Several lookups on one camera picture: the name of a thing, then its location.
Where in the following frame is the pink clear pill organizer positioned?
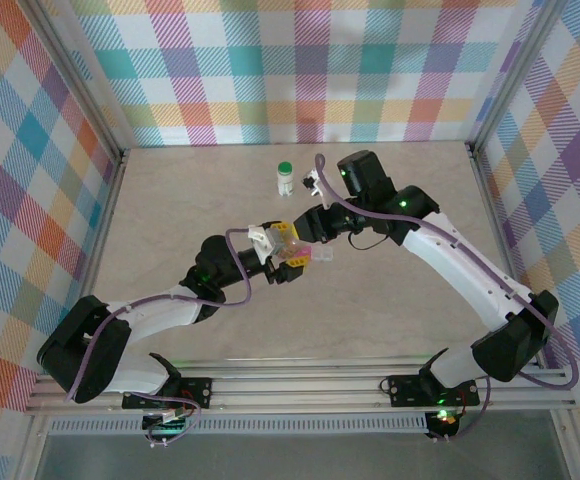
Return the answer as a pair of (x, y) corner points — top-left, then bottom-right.
(297, 243), (337, 265)

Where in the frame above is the white bottle green cap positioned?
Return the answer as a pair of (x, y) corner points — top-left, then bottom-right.
(275, 160), (296, 199)

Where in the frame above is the left controller board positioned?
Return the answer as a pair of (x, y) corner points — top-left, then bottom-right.
(142, 408), (191, 450)

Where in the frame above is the controller board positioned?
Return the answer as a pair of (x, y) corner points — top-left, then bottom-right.
(142, 408), (191, 450)
(423, 407), (460, 442)

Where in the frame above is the right controller board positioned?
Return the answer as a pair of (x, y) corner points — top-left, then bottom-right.
(423, 407), (460, 442)

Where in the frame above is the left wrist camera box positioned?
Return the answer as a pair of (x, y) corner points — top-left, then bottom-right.
(246, 223), (277, 262)

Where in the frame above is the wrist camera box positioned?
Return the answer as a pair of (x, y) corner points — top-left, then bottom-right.
(246, 223), (277, 262)
(301, 168), (332, 209)

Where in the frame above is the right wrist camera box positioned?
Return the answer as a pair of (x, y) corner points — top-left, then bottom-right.
(301, 168), (332, 209)

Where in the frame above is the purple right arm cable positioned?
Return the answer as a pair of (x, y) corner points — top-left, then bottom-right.
(314, 153), (580, 444)

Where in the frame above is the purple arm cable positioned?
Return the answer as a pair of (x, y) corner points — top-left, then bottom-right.
(64, 227), (259, 449)
(314, 153), (580, 444)

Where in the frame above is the aluminium front rail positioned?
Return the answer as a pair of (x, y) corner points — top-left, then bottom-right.
(24, 354), (579, 416)

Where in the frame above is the aluminium side rail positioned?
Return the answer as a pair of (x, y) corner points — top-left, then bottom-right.
(59, 149), (131, 371)
(464, 142), (544, 366)

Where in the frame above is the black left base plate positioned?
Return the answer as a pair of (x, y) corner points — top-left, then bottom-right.
(122, 377), (214, 411)

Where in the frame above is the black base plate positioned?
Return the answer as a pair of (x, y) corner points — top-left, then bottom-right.
(387, 373), (481, 407)
(122, 377), (214, 411)

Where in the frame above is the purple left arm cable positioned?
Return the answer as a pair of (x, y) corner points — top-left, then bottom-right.
(64, 227), (259, 449)

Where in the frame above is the slotted grey cable duct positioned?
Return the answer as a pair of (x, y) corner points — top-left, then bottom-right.
(48, 417), (430, 436)

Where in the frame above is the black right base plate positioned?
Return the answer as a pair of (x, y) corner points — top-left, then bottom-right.
(387, 373), (481, 407)

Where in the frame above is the aluminium rear frame post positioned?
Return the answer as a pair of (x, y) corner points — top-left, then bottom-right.
(468, 0), (571, 157)
(22, 0), (132, 162)

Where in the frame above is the aluminium frame leg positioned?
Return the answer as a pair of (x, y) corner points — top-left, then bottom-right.
(17, 414), (54, 480)
(552, 412), (580, 480)

